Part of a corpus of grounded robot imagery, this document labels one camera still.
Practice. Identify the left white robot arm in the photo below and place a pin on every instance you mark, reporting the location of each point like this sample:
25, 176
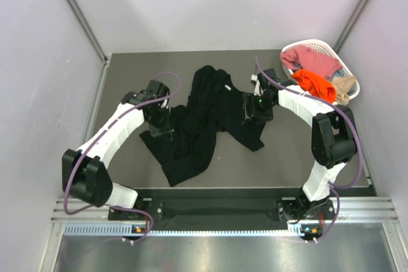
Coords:
85, 170

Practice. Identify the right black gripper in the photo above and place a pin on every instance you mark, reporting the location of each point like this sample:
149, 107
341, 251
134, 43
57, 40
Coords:
249, 100

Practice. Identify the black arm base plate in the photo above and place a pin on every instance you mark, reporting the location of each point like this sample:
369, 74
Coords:
270, 203

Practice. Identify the beige garment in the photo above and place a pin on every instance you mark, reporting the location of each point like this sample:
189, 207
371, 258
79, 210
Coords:
342, 86

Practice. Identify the light blue garment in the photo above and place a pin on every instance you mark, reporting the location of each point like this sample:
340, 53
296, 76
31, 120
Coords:
338, 73

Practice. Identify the white laundry basket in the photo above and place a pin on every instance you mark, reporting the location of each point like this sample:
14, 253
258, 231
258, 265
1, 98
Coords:
323, 47

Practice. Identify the grey slotted cable duct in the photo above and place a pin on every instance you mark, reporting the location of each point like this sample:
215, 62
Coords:
130, 230

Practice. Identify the orange t shirt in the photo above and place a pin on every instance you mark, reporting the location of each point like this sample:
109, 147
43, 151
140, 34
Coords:
315, 85

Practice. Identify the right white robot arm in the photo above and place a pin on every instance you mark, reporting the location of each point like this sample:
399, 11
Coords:
333, 143

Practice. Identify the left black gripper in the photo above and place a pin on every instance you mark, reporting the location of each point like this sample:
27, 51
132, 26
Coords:
166, 130

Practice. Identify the black t shirt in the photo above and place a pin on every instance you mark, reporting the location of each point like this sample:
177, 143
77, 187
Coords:
214, 105

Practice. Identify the pink t shirt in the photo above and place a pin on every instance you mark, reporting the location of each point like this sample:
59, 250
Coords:
302, 57

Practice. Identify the aluminium frame rail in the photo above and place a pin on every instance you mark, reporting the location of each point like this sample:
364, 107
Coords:
346, 209

